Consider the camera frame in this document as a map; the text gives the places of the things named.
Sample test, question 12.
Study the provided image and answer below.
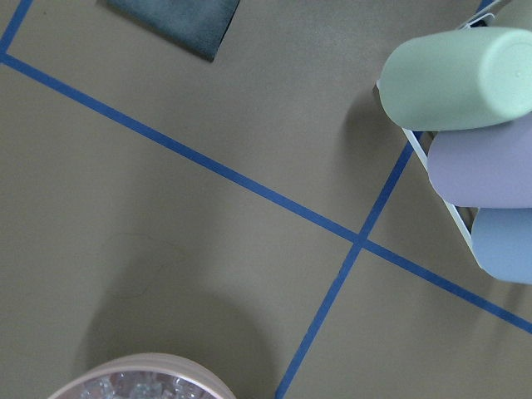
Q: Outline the folded grey cloth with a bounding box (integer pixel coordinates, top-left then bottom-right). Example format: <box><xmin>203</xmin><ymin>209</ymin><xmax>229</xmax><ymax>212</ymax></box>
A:
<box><xmin>108</xmin><ymin>0</ymin><xmax>239</xmax><ymax>62</ymax></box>

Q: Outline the pink bowl with utensils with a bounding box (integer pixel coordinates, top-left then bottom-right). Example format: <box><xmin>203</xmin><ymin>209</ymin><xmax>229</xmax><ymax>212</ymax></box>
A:
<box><xmin>51</xmin><ymin>353</ymin><xmax>234</xmax><ymax>398</ymax></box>

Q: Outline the lilac cup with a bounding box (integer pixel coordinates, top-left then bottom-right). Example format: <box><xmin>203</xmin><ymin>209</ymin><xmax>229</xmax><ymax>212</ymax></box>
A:
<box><xmin>427</xmin><ymin>114</ymin><xmax>531</xmax><ymax>209</ymax></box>

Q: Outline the pale green cup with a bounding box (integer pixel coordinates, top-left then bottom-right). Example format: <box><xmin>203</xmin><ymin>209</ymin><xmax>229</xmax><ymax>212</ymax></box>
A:
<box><xmin>379</xmin><ymin>27</ymin><xmax>531</xmax><ymax>131</ymax></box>

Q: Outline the blue cup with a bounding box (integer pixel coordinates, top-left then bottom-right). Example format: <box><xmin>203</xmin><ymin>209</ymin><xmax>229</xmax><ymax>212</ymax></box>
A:
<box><xmin>471</xmin><ymin>208</ymin><xmax>531</xmax><ymax>284</ymax></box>

